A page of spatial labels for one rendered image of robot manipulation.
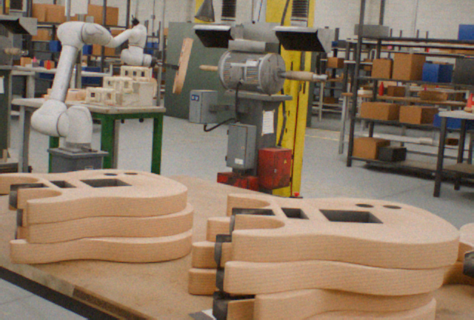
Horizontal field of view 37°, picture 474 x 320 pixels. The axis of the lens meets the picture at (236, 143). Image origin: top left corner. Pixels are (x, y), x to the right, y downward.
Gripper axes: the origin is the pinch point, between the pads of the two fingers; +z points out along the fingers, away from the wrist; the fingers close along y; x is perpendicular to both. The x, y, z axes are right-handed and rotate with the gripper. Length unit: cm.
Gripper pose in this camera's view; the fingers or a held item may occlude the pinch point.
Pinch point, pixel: (178, 67)
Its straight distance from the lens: 516.0
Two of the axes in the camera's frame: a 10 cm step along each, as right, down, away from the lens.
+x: 2.1, -9.8, -0.3
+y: 1.5, 0.7, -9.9
